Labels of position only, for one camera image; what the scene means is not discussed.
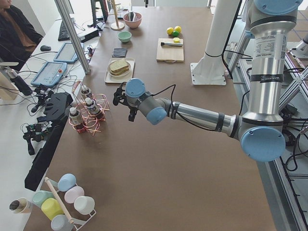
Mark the metal ice scoop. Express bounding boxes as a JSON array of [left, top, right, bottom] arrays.
[[128, 12, 137, 22]]

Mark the blue teach pendant upper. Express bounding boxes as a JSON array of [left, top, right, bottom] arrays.
[[54, 42, 78, 64]]

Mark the green ceramic bowl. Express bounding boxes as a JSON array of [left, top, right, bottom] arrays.
[[117, 31, 132, 43]]

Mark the tea bottle front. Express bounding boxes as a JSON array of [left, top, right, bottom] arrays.
[[85, 97, 105, 121]]

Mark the white round plate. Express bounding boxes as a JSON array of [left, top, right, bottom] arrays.
[[107, 60, 131, 77]]

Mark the tea bottle back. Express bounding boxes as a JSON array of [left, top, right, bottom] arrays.
[[81, 85, 93, 101]]

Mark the wooden cutting board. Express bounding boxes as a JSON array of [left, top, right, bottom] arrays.
[[156, 38, 184, 63]]

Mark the pink bowl with ice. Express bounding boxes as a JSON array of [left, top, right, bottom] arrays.
[[123, 12, 142, 28]]

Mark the green lime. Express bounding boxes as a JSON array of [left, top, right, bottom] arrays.
[[172, 31, 180, 38]]

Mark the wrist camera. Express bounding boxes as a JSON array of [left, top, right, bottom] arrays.
[[113, 86, 128, 106]]

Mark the yellow lemon near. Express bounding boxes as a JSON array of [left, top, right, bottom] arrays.
[[174, 26, 181, 33]]

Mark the half lemon slice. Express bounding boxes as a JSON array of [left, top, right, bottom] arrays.
[[173, 37, 181, 43]]

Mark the black computer mouse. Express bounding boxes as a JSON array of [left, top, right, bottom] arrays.
[[40, 45, 51, 51]]

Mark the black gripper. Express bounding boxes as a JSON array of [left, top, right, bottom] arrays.
[[128, 103, 138, 122]]

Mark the yellow lemon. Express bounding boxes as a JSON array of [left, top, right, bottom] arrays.
[[166, 27, 174, 35], [174, 26, 181, 33]]

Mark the white cup rack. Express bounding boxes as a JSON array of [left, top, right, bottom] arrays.
[[32, 173, 97, 231]]

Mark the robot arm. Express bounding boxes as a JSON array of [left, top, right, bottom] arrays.
[[124, 0, 301, 162]]

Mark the yellow lemon far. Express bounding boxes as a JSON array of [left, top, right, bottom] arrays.
[[166, 27, 174, 35]]

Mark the black thermos bottle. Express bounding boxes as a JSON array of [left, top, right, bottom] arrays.
[[5, 69, 33, 96]]

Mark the copper wire bottle rack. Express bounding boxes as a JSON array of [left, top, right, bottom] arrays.
[[68, 80, 110, 135]]

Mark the grey folded cloth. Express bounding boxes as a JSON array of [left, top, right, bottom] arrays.
[[112, 48, 128, 58]]

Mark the wooden cup tree stand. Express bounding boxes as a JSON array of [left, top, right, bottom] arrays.
[[108, 0, 125, 31]]

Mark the tea bottle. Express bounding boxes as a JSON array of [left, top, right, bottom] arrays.
[[69, 107, 85, 133], [85, 97, 105, 121], [81, 85, 93, 101]]

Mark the blue teach pendant lower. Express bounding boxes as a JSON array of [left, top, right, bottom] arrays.
[[31, 62, 67, 87]]

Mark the steel muddler black tip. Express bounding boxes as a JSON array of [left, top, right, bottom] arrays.
[[160, 42, 177, 47]]

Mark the black keyboard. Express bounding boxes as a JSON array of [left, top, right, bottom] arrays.
[[58, 21, 70, 41]]

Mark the cream rabbit tray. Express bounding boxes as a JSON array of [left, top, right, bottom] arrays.
[[104, 58, 135, 84]]

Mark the seated person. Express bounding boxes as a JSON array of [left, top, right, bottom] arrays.
[[0, 0, 43, 71]]

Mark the aluminium frame post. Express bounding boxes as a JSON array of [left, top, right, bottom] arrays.
[[54, 0, 90, 74]]

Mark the bread slice under egg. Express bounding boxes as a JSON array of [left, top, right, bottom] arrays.
[[110, 67, 130, 76]]

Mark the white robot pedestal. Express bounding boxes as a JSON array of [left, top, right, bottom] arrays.
[[191, 0, 241, 85]]

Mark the blue teach pendant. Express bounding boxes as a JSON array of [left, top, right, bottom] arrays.
[[54, 42, 78, 64], [31, 62, 67, 87]]

